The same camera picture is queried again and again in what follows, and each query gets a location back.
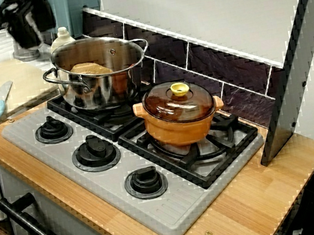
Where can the white oven cabinet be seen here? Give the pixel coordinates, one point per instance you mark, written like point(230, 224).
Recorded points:
point(72, 223)

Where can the tan toy bread loaf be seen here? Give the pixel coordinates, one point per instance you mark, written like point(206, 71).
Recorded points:
point(90, 69)

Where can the dark tile backsplash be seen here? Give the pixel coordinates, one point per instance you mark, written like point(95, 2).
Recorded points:
point(213, 74)

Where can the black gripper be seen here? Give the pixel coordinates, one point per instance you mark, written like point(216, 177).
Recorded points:
point(21, 4)

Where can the brown glass lid yellow knob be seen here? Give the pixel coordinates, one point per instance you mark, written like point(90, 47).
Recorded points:
point(173, 105)

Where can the black burner grate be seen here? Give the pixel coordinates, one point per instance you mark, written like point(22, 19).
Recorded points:
point(203, 173)
point(109, 125)

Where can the white plastic bottle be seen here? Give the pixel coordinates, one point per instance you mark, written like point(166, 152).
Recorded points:
point(62, 40)

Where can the light wooden cutting board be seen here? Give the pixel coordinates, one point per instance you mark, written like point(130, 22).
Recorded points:
point(3, 90)

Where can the brass counter screw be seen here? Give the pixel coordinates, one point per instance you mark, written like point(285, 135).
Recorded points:
point(207, 234)
point(11, 121)

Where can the black hood side panel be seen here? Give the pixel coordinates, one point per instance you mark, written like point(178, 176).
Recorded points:
point(296, 62)

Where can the teal blue box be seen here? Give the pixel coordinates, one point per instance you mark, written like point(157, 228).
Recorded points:
point(76, 7)

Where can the stainless steel pot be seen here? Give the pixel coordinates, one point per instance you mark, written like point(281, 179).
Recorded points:
point(97, 91)

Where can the orange toy pot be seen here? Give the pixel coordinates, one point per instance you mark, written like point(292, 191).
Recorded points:
point(178, 133)

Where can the black stove knob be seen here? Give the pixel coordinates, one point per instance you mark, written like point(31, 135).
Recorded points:
point(95, 154)
point(53, 131)
point(145, 183)

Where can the grey toy stove top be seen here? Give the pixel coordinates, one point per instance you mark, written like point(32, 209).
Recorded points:
point(173, 212)

